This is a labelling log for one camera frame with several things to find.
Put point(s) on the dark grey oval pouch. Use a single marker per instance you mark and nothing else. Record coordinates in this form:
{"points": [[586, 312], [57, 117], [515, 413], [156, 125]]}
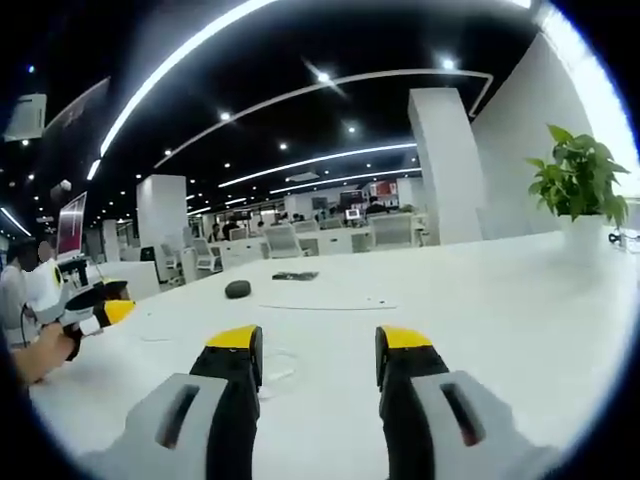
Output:
{"points": [[239, 289]]}

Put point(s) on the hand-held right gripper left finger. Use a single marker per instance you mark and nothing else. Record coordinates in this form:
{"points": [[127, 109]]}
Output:
{"points": [[230, 400]]}

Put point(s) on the long curved ceiling light strip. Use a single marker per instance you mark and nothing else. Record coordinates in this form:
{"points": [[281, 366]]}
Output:
{"points": [[165, 70]]}

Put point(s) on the hanging white ceiling sign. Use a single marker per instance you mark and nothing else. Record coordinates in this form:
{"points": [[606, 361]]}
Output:
{"points": [[26, 116]]}

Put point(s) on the pink display screen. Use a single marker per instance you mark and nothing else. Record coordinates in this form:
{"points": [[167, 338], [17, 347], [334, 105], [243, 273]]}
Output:
{"points": [[71, 225]]}

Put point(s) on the white desktop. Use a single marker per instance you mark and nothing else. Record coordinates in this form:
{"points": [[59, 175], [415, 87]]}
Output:
{"points": [[450, 320]]}

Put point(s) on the person's left hand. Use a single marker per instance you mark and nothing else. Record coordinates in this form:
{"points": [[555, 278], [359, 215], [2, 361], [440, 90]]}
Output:
{"points": [[42, 352]]}

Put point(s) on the white mesh office chair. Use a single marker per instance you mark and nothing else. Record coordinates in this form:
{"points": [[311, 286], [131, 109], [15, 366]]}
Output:
{"points": [[392, 229], [206, 255], [284, 241]]}

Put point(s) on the green potted plant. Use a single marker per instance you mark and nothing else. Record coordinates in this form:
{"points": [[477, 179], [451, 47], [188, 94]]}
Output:
{"points": [[580, 200]]}

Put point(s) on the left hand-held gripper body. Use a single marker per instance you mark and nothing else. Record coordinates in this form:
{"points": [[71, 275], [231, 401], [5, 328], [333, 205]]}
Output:
{"points": [[47, 295]]}

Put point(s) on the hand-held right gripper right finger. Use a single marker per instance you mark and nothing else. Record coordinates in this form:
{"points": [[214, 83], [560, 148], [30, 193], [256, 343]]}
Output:
{"points": [[410, 400]]}

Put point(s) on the small dark desk item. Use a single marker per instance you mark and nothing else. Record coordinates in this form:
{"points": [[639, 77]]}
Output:
{"points": [[617, 236]]}

